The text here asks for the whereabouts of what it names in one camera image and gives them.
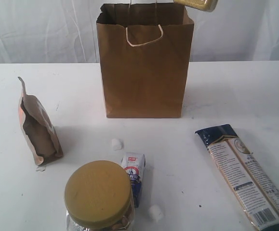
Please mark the large brown paper bag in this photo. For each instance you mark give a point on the large brown paper bag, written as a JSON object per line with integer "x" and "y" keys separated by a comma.
{"x": 144, "y": 54}

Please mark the clear jar with yellow lid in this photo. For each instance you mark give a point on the clear jar with yellow lid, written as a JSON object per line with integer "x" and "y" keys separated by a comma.
{"x": 98, "y": 197}

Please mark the white marshmallow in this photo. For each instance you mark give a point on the white marshmallow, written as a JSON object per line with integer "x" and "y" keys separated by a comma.
{"x": 116, "y": 144}
{"x": 155, "y": 213}

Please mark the yellow millet bottle white cap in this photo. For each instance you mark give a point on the yellow millet bottle white cap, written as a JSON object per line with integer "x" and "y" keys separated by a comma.
{"x": 202, "y": 5}

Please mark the blue white milk carton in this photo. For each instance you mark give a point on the blue white milk carton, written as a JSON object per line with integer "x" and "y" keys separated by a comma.
{"x": 134, "y": 165}

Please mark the white marshmallow upper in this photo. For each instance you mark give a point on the white marshmallow upper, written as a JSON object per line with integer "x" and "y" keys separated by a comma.
{"x": 116, "y": 144}

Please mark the open brown kraft pouch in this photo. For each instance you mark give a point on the open brown kraft pouch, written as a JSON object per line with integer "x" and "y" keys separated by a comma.
{"x": 37, "y": 129}

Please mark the white marshmallow lower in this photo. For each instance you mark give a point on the white marshmallow lower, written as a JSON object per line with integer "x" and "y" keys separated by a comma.
{"x": 155, "y": 213}

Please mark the torn paper scrap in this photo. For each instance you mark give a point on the torn paper scrap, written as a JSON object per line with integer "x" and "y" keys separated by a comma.
{"x": 41, "y": 168}

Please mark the long noodle package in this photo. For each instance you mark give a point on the long noodle package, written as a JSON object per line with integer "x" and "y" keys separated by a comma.
{"x": 253, "y": 188}

